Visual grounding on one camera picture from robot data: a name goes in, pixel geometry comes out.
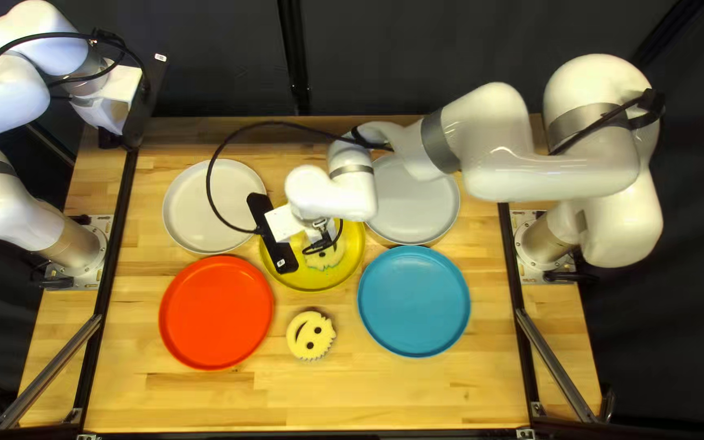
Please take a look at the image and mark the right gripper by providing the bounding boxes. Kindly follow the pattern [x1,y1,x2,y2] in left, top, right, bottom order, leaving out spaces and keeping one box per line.
[264,205,332,246]

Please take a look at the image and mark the pale grey round plate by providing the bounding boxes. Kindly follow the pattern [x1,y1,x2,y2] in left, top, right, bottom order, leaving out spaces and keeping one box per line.
[162,158,267,255]

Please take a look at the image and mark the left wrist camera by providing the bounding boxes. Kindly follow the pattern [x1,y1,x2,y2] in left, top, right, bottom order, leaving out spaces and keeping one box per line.
[121,53,168,149]

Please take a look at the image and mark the yellow round plate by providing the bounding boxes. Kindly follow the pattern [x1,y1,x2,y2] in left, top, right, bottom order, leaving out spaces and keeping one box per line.
[258,217,366,292]

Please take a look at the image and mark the orange round plate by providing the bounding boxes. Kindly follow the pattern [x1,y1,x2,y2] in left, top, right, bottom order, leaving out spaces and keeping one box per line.
[158,255,275,371]

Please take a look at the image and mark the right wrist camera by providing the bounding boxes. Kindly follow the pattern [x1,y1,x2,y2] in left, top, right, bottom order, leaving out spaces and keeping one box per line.
[246,193,299,274]

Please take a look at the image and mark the black cable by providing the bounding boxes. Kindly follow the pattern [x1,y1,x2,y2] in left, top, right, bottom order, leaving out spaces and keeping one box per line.
[0,29,149,101]
[205,88,666,256]

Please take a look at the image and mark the black frame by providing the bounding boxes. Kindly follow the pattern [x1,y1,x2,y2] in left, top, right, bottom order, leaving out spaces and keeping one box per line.
[0,0,704,440]

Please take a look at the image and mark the teal round plate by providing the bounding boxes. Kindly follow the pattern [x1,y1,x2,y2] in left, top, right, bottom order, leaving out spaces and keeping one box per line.
[357,245,472,358]

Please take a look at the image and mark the yellow smiling face sponge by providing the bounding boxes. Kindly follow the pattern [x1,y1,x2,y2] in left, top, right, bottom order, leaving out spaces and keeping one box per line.
[285,310,337,361]
[302,235,347,271]

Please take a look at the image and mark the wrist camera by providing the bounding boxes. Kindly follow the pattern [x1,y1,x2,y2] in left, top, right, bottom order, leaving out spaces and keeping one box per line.
[246,193,299,274]
[121,53,168,149]

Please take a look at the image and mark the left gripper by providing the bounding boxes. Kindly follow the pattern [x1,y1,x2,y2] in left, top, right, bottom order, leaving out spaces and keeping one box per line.
[86,61,144,136]

